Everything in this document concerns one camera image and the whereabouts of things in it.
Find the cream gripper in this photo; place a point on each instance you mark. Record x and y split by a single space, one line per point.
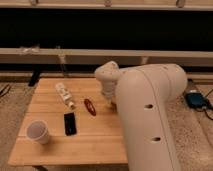
111 101

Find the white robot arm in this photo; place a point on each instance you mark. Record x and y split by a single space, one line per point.
140 94

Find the wooden table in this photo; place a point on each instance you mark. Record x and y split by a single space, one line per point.
98 139

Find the black smartphone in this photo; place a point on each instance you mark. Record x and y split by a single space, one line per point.
70 124

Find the white plastic bottle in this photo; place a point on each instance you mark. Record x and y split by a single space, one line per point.
65 95

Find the white paper cup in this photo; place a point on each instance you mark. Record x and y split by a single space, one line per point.
38 132

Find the blue device on floor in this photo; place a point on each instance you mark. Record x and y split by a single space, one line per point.
195 100

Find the grey horizontal rail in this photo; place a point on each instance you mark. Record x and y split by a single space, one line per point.
94 56

